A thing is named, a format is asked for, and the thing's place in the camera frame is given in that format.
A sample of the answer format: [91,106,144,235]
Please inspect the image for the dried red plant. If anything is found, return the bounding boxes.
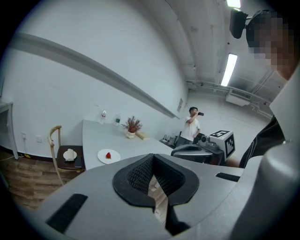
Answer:
[122,115,143,134]

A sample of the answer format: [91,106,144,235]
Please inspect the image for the white air conditioner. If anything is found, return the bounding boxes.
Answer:
[225,88,253,107]

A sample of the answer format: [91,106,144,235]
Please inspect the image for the person's right forearm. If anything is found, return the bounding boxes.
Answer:
[226,155,241,168]

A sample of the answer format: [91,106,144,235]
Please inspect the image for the white shell-shaped dish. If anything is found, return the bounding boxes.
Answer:
[62,148,78,162]

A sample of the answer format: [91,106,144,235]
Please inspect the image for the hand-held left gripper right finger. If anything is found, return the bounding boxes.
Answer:
[154,154,245,236]

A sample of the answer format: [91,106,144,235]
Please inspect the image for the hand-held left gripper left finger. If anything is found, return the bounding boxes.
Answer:
[35,154,173,240]

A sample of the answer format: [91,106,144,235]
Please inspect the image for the white plate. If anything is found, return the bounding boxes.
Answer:
[97,148,121,165]

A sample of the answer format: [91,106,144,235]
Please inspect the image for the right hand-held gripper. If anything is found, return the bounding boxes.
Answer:
[170,129,235,165]

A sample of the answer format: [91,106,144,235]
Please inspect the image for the wooden block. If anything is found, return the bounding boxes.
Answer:
[135,131,151,141]

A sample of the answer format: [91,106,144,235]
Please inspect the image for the black head-worn camera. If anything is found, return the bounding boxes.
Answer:
[229,7,249,39]

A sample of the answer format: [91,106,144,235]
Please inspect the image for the grey wall trunking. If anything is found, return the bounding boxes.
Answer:
[10,32,181,119]

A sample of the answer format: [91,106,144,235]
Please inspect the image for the wooden chair with dark seat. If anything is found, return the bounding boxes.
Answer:
[47,125,86,186]

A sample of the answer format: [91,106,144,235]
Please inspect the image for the black printed t-shirt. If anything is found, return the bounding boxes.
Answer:
[238,114,286,169]

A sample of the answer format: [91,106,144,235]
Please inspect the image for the person's head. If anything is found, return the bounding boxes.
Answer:
[245,9,300,81]

